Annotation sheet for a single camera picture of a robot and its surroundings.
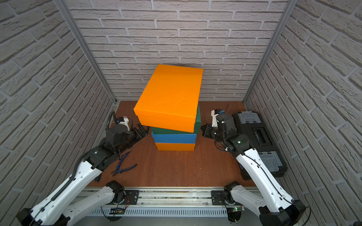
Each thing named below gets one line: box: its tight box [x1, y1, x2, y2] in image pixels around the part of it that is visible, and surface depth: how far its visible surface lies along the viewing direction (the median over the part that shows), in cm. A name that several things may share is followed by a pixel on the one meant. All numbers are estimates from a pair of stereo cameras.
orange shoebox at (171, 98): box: [133, 64, 204, 133], surface depth 60 cm
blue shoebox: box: [151, 130, 198, 145], surface depth 77 cm
